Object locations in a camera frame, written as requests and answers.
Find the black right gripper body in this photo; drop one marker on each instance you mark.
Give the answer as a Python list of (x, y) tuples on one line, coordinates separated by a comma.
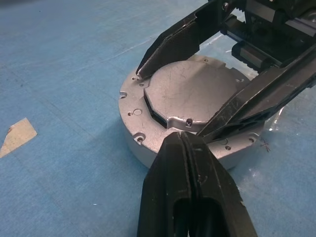
[(261, 32)]

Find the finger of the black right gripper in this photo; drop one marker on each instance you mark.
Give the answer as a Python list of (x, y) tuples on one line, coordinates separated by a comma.
[(172, 49), (259, 103)]

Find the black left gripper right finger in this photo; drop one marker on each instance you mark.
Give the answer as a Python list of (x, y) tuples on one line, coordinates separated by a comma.
[(217, 192)]

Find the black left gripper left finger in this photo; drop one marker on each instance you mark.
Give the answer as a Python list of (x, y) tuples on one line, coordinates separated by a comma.
[(165, 187)]

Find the silver motor base copper windings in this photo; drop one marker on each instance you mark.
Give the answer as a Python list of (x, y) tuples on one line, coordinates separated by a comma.
[(144, 158)]

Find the silver domed motor cover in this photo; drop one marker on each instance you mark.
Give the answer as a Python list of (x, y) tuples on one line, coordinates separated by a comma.
[(187, 89)]

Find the blue table cover sheet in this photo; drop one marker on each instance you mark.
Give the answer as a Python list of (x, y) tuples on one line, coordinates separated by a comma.
[(61, 74)]

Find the beige tape scrap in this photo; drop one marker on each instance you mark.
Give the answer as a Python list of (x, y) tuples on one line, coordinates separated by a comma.
[(17, 135)]

